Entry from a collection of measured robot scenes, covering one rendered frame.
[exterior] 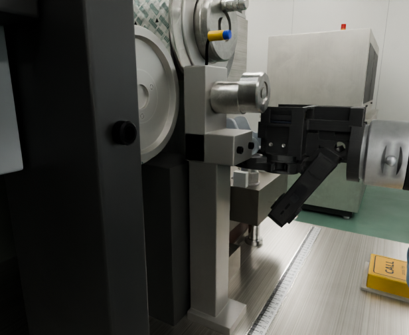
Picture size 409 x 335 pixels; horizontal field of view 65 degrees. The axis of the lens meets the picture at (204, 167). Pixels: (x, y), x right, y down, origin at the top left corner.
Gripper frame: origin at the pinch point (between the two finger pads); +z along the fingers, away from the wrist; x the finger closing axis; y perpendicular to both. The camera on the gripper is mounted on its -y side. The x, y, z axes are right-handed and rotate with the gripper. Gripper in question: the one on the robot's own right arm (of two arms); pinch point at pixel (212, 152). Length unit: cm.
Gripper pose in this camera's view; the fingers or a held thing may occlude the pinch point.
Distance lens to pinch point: 47.4
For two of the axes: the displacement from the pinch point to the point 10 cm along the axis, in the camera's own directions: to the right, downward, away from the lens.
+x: -5.0, 2.1, -8.4
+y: 0.0, -9.7, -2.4
